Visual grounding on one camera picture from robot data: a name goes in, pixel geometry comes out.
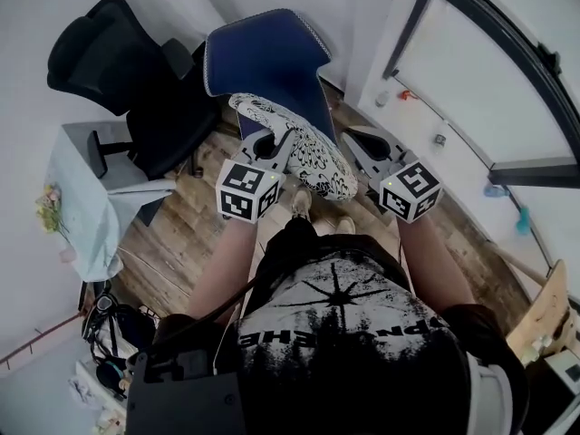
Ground black office chair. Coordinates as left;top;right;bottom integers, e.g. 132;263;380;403
46;0;223;181

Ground blue chair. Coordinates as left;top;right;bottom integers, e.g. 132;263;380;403
203;8;339;147

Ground white patterned cloth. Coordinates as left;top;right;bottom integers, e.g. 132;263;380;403
228;92;359;203

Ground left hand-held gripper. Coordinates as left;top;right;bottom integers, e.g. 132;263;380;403
216;127;298;222

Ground person's right forearm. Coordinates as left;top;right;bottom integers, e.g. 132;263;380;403
396;213;477;312

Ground black and teal headgear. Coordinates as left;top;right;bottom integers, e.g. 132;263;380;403
95;361;131;392

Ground thin white floor cable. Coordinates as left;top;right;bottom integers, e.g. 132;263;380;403
117;246;191;298

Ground wooden table leg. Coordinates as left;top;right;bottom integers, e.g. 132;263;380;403
491;242;549;287

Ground black chest-mounted device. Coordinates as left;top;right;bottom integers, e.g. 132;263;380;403
125;349;246;435

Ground person's black trousers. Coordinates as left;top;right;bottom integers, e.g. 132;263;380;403
260;217;409;285

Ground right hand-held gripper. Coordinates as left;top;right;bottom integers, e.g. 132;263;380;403
342;127;443;224

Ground person's left forearm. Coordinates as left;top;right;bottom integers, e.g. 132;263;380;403
188;217;259;321

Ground white cabinet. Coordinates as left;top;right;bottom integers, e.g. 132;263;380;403
67;358;131;435

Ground wooden table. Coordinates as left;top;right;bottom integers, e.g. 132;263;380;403
506;258;580;366

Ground person's left shoe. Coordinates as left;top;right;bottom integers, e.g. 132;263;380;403
291;187;314;221

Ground bunch of flowers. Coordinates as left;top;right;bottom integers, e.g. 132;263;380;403
34;183;69;239

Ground light green tablecloth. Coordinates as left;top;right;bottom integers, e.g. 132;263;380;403
44;122;176;283

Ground black window frame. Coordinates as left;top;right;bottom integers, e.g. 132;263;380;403
382;0;580;189

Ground thick black cable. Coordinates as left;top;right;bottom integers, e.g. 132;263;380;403
149;246;300;362

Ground person's black white printed shirt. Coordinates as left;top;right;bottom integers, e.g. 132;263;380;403
219;242;529;435

